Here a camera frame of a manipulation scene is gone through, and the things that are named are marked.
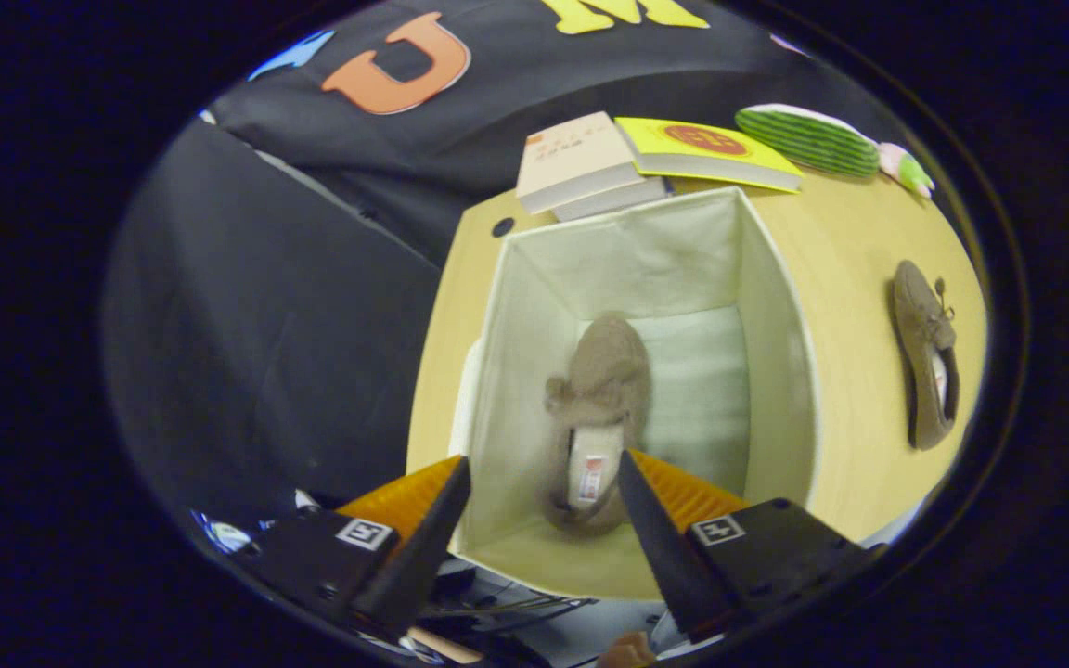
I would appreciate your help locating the brown fuzzy shoe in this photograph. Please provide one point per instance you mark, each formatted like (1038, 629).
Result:
(924, 362)
(604, 371)

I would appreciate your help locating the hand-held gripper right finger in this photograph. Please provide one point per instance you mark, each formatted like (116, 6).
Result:
(674, 566)

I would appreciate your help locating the blue printed packet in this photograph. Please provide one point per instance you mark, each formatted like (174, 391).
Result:
(224, 536)

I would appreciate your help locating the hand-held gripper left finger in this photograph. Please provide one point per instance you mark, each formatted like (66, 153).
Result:
(418, 566)

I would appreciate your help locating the grey book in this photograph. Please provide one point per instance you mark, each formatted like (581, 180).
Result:
(609, 199)

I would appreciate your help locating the black backdrop cloth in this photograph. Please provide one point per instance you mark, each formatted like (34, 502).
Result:
(265, 325)

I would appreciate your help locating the black round table grommet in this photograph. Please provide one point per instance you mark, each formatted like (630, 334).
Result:
(503, 226)

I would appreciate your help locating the watermelon slice plush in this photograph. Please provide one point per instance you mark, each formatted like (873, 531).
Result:
(808, 139)

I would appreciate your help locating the beige book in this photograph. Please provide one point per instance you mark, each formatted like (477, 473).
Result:
(576, 158)

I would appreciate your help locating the yellow book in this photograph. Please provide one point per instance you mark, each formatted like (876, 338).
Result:
(729, 167)

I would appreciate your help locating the pale green fabric storage box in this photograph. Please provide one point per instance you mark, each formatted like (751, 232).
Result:
(664, 250)

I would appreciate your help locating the pink and green plush toy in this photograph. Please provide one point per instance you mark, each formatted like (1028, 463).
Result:
(906, 172)

